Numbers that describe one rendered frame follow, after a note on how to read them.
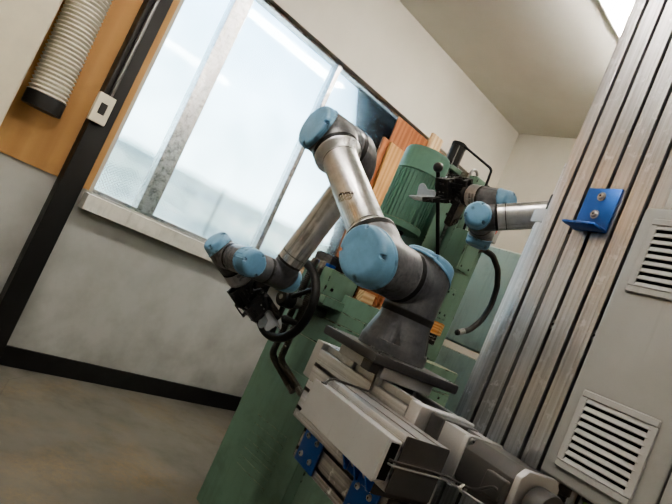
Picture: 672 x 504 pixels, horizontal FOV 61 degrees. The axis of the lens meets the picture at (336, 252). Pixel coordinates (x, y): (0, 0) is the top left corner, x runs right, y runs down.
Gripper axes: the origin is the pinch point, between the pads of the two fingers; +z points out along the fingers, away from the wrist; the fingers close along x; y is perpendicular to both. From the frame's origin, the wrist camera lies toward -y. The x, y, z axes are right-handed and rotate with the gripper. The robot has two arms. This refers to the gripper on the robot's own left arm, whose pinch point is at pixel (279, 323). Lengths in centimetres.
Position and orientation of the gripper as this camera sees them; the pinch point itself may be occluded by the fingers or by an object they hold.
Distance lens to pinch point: 174.1
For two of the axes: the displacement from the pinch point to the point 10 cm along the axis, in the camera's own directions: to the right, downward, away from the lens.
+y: -6.4, 6.4, -4.3
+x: 6.5, 1.5, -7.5
